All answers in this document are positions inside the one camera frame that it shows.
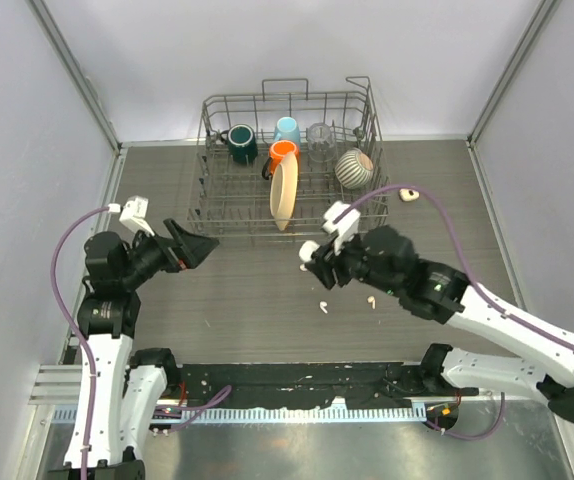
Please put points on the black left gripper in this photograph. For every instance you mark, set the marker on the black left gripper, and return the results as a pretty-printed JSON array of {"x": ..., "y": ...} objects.
[{"x": 198, "y": 246}]

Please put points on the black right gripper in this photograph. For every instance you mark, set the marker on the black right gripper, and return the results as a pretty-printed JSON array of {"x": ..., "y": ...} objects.
[{"x": 324, "y": 263}]

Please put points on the white earbud charging case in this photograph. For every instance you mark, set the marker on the white earbud charging case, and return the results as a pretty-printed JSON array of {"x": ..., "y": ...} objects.
[{"x": 307, "y": 250}]

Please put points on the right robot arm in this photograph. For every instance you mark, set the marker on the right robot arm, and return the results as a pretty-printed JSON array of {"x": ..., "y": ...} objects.
[{"x": 540, "y": 365}]

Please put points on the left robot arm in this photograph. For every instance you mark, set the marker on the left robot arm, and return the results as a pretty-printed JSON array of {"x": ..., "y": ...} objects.
[{"x": 120, "y": 386}]

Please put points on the beige earbud charging case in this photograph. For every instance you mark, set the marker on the beige earbud charging case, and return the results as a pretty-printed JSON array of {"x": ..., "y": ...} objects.
[{"x": 408, "y": 195}]

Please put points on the beige plate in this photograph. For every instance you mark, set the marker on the beige plate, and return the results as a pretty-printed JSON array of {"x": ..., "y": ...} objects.
[{"x": 283, "y": 191}]

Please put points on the striped ceramic bowl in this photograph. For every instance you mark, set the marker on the striped ceramic bowl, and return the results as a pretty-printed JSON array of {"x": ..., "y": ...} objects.
[{"x": 354, "y": 169}]

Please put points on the clear glass cup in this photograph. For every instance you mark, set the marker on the clear glass cup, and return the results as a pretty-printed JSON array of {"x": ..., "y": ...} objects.
[{"x": 320, "y": 142}]

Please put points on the orange mug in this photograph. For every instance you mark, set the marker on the orange mug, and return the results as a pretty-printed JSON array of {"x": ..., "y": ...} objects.
[{"x": 277, "y": 152}]

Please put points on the dark green mug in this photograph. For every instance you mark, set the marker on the dark green mug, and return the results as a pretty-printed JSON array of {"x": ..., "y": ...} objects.
[{"x": 241, "y": 143}]

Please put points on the light blue mug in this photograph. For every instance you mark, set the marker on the light blue mug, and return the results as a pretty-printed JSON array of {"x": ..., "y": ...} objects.
[{"x": 287, "y": 128}]

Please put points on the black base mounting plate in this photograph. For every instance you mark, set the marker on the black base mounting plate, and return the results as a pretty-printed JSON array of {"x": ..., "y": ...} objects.
[{"x": 306, "y": 386}]

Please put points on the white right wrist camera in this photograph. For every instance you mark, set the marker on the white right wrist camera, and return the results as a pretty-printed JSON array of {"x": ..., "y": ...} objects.
[{"x": 350, "y": 217}]

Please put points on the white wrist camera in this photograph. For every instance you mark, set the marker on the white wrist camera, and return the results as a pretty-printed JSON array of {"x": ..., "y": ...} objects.
[
  {"x": 350, "y": 217},
  {"x": 132, "y": 214}
]

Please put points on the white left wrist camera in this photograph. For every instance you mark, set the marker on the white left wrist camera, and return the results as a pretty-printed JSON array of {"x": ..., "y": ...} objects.
[{"x": 132, "y": 214}]

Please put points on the grey wire dish rack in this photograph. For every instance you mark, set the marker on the grey wire dish rack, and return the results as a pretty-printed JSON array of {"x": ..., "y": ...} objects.
[{"x": 231, "y": 201}]

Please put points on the white slotted cable duct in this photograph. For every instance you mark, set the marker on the white slotted cable duct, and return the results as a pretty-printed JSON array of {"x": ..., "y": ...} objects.
[{"x": 336, "y": 413}]

